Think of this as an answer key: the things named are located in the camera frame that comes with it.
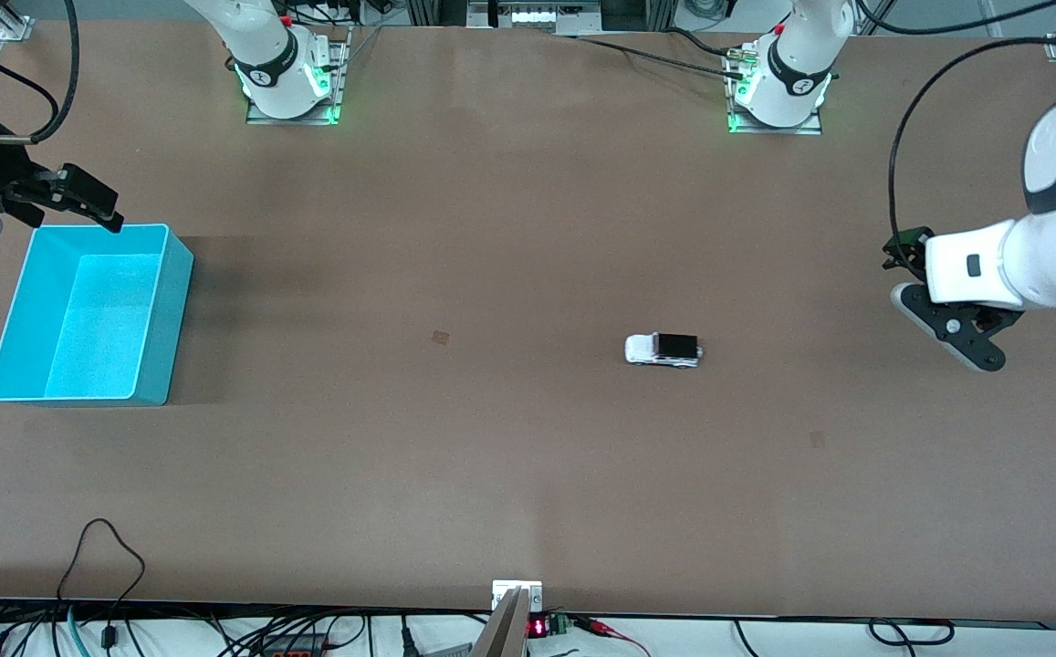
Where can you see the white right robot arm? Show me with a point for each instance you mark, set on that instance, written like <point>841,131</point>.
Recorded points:
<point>263,46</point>

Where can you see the teal plastic bin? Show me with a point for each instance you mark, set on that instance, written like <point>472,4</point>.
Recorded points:
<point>99,319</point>

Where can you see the control box with lit panel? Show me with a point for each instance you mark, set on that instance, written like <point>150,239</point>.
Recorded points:
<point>537,16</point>

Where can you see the red black clip lead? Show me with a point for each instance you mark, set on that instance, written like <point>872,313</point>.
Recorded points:
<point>596,625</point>

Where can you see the grey power strip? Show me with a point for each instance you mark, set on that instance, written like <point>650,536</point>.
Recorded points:
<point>290,650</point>

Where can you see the red LED display module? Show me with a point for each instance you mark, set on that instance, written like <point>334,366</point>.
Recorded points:
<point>538,628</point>

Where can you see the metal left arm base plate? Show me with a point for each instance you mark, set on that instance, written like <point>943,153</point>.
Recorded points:
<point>810,129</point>

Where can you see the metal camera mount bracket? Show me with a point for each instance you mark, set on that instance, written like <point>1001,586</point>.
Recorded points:
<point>509,630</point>

